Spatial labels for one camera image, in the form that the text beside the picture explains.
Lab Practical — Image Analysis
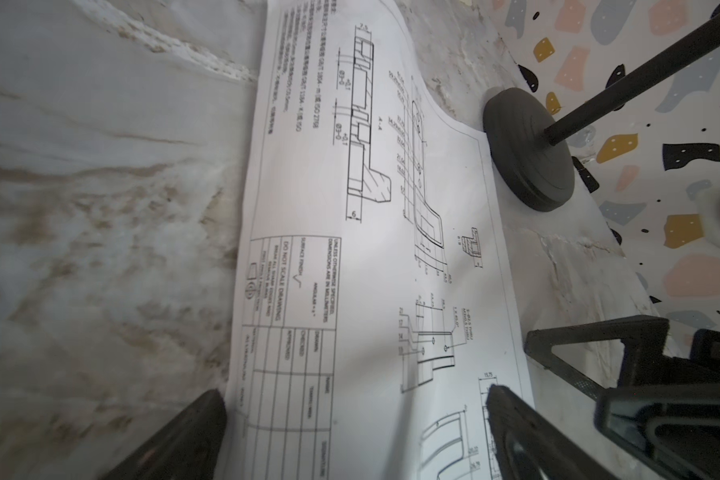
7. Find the paper sheet with diagram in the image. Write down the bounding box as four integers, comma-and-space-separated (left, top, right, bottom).
217, 1, 530, 479

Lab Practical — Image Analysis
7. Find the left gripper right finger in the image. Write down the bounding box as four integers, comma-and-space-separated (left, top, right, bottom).
485, 385, 614, 479

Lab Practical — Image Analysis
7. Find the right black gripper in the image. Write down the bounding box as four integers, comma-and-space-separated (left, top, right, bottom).
524, 315, 720, 479

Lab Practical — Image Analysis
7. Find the black microphone stand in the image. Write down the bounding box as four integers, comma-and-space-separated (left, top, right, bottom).
482, 11, 720, 212

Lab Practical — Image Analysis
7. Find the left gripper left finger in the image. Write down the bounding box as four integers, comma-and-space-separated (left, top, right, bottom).
103, 389, 227, 479

